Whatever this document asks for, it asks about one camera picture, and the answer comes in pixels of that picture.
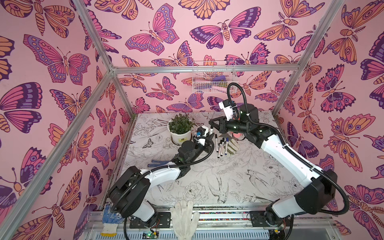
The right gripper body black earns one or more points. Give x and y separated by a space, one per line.
222 124

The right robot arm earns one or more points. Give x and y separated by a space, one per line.
321 192

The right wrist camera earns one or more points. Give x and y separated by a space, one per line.
230 109

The blue dotted knit glove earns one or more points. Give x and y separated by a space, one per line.
157 163

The green circuit board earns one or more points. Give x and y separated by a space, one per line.
149 235

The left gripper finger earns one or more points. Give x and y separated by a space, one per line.
201 140
209 146

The potted green plant white pot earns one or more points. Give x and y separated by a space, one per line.
180 128

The white knit glove front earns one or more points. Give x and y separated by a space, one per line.
184 221

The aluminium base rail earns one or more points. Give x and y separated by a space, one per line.
221 223

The blue dotted glove on rail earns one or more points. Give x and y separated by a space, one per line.
110 221

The white whiteboard marker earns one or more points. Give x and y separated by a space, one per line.
217 146

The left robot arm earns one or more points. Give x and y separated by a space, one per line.
128 194

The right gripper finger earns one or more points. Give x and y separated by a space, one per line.
218 120
220 127

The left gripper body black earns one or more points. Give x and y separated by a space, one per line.
196 151

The wire basket on wall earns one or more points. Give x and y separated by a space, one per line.
213 76

